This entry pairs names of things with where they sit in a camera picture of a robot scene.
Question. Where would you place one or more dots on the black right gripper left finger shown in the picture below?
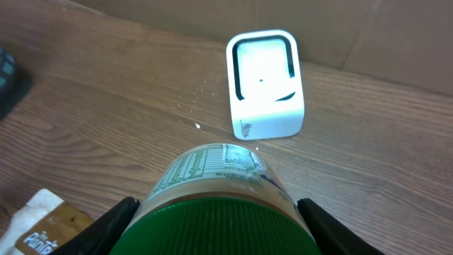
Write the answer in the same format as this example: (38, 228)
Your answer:
(100, 237)

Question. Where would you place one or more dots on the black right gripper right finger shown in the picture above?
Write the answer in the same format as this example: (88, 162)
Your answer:
(331, 235)

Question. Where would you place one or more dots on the brown snack packet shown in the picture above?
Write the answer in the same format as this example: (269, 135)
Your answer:
(42, 225)

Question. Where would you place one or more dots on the green lid glass jar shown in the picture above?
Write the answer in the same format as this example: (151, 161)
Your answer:
(217, 199)

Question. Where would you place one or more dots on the white barcode scanner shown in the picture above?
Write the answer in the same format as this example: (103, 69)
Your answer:
(265, 85)

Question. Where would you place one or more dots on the dark grey plastic basket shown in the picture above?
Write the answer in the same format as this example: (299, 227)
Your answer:
(9, 69)

